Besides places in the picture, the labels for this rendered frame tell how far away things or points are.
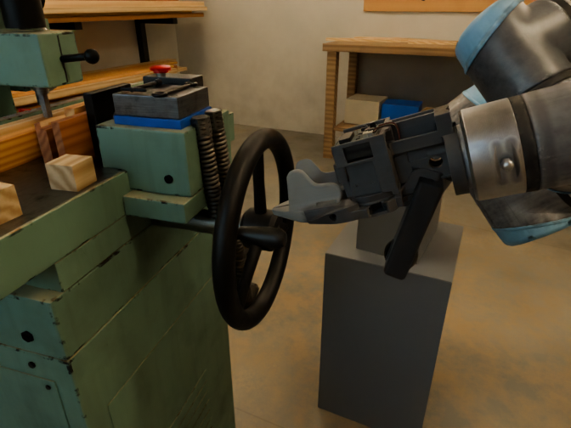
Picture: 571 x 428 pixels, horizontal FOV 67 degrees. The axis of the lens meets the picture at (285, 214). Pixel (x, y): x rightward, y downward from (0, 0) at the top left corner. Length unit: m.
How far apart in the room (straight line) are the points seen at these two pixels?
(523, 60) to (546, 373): 1.33
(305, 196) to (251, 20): 3.84
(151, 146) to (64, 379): 0.32
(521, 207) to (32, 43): 0.85
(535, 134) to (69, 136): 0.54
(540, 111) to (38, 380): 0.64
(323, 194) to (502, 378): 1.29
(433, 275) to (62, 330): 0.76
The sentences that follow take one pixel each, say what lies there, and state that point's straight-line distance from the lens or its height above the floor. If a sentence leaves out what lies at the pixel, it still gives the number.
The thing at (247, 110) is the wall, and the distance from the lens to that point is 4.40.
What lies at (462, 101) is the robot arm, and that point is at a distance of 0.98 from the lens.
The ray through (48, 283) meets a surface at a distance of 0.58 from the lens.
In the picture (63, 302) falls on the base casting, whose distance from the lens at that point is 0.58.
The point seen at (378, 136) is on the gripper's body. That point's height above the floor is 0.99.
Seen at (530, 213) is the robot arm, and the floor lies 0.75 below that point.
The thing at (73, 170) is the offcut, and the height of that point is 0.93.
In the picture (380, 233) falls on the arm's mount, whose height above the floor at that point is 0.61.
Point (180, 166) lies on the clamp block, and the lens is 0.58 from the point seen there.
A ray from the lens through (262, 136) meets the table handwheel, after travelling 0.56.
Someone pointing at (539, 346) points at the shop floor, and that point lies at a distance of 1.85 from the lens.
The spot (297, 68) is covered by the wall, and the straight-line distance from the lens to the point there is 4.09.
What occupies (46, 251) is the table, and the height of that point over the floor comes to 0.86.
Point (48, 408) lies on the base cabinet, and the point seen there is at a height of 0.61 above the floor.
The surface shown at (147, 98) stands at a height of 1.00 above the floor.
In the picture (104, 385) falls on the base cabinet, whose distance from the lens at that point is 0.69.
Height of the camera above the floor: 1.10
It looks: 26 degrees down
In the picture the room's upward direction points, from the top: straight up
